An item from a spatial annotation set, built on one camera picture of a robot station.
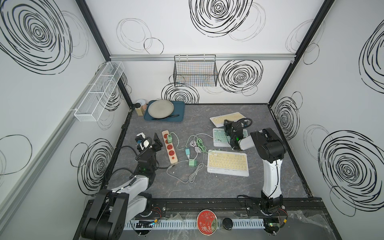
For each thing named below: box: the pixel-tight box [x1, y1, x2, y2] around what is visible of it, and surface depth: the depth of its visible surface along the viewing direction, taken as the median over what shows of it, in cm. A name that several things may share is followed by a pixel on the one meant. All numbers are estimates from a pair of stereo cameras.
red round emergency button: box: [196, 209, 218, 237], surface depth 68 cm
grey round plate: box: [148, 99, 175, 119], surface depth 119 cm
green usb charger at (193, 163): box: [188, 159, 197, 167], surface depth 88 cm
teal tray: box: [144, 100, 185, 122], surface depth 114 cm
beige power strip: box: [161, 130, 178, 164], surface depth 94 cm
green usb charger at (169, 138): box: [167, 134, 172, 144], surface depth 95 cm
